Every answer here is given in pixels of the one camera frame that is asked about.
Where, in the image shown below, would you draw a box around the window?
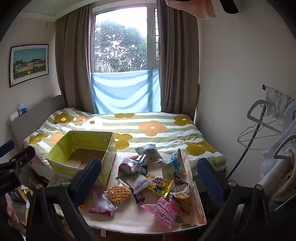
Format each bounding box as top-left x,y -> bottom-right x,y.
90,6 -> 160,73

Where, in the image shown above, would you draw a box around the blue cream snack packet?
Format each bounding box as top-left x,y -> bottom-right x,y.
159,148 -> 187,180

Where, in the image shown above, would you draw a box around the pink white snack packet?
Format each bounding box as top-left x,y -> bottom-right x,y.
89,190 -> 117,217

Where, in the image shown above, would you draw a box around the white garment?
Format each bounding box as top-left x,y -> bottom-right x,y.
262,120 -> 296,186

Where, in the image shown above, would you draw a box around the grey headboard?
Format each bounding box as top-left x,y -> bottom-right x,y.
9,95 -> 66,149

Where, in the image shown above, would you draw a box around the pink hanging cloth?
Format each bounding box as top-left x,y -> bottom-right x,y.
165,0 -> 216,19

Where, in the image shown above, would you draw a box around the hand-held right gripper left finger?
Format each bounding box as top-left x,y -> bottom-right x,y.
26,157 -> 102,241

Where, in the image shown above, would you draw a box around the brown curtain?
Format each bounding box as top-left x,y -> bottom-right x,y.
55,3 -> 95,114
157,0 -> 201,126

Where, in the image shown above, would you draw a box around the pink printed snack packet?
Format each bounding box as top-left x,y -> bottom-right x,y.
140,197 -> 183,229

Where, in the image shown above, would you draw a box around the yellow-green cardboard box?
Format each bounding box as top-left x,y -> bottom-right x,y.
46,130 -> 117,187

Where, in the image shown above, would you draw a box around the waffle packet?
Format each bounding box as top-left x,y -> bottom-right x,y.
106,183 -> 133,204

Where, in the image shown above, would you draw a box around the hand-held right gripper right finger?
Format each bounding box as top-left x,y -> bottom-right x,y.
197,158 -> 271,241

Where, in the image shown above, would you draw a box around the bed with floral duvet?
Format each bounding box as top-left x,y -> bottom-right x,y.
22,107 -> 226,176

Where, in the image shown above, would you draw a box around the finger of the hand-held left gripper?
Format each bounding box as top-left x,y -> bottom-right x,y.
0,146 -> 36,177
0,140 -> 15,156

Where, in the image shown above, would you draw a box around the beige snack packet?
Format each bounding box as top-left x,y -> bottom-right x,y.
170,182 -> 197,215

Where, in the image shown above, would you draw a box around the dark chocolate bar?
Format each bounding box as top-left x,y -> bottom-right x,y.
134,191 -> 146,204

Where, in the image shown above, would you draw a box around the person's left hand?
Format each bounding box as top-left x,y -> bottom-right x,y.
6,201 -> 20,229

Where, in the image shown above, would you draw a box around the framed wall picture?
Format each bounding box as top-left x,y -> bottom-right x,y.
9,44 -> 50,88

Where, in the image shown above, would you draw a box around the white grey snack packet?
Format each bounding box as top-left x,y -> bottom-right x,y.
118,174 -> 153,193

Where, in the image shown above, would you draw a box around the silver grey snack bag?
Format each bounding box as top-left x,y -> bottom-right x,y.
135,144 -> 163,165

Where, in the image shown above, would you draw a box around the grey clothes hanger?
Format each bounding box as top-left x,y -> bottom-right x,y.
237,100 -> 283,145

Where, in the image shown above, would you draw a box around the beige garment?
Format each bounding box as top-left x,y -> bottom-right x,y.
261,148 -> 296,205

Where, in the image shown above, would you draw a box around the yellow black snack packet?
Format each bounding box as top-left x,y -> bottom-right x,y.
144,173 -> 174,197

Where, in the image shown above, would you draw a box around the silver red blue snack packet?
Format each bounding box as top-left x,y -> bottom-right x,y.
117,154 -> 148,179

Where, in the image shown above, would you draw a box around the light blue cloth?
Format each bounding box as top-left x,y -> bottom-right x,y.
90,69 -> 162,115

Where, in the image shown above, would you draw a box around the grey green cloth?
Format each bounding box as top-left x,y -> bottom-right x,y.
265,87 -> 295,119

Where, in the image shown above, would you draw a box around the black hanging object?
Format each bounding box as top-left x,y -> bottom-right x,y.
218,0 -> 239,14

